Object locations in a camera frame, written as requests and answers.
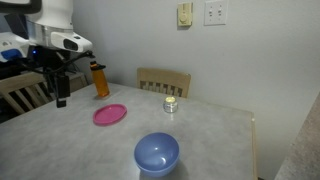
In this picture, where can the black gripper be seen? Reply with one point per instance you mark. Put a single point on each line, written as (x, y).
(46, 58)

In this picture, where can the pink plate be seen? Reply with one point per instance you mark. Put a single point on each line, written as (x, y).
(110, 114)

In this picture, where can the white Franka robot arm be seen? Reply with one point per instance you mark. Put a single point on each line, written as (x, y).
(53, 16)

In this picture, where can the blue plastic bowl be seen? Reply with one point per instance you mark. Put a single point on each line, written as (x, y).
(156, 153)

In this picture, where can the light wooden cabinet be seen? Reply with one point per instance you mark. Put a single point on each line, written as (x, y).
(78, 81)

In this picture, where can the wooden slat-back chair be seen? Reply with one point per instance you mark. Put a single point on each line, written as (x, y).
(20, 85)

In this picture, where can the orange water bottle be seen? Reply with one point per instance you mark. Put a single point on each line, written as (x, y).
(100, 83)

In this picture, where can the wooden chair back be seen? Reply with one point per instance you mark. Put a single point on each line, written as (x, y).
(163, 80)

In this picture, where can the small glass candle jar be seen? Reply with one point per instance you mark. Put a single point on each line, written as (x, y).
(170, 105)

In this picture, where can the grey speckled countertop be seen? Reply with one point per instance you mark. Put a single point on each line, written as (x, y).
(305, 150)

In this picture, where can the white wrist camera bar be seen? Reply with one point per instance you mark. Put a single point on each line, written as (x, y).
(71, 42)

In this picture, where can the beige wall dimmer switch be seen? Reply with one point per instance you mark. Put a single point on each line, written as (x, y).
(184, 14)

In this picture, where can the white double light switch plate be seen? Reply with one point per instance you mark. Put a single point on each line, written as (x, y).
(216, 12)

